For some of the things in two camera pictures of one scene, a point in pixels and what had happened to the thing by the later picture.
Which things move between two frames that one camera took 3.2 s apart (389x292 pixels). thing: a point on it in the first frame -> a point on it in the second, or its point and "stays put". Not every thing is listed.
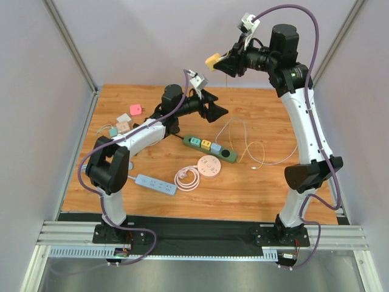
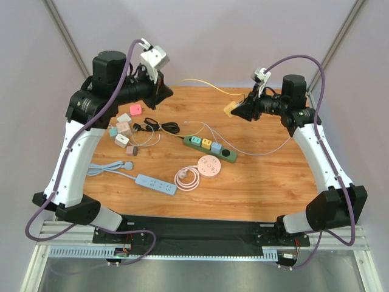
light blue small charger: [113, 132] stays put
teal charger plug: [195, 142] stays put
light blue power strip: [156, 184] stays put
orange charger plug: [211, 60] -> [228, 108]
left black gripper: [205, 105] -> [157, 92]
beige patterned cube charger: [123, 126] stays put
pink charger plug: [137, 109] stays put
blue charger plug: [215, 148] stays put
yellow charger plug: [205, 144] stays put
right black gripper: [239, 59] -> [253, 104]
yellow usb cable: [247, 151] -> [242, 95]
